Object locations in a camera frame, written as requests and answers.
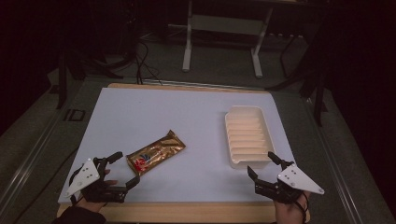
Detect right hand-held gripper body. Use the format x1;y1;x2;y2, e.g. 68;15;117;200
254;161;326;205

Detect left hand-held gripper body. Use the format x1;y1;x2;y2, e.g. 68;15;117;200
64;157;128;204

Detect white ribbed plastic tray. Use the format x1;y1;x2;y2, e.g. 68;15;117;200
224;105;276;171

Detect gold snack packet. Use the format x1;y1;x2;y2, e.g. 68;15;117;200
125;129;187;177

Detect person's left hand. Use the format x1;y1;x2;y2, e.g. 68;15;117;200
75;169;120;214

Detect person's right hand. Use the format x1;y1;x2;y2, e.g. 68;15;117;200
273;190;312;224

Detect pale blue table mat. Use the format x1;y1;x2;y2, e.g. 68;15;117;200
58;87;295;205

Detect black metal stand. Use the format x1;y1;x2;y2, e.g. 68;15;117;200
264;18;332;127

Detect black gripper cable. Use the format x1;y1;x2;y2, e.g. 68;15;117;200
292;191;310;224
68;167;85;207

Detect black floor cables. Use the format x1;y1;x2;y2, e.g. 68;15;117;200
69;38;163;86

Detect white metal table frame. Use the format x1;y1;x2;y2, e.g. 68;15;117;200
181;0;276;79

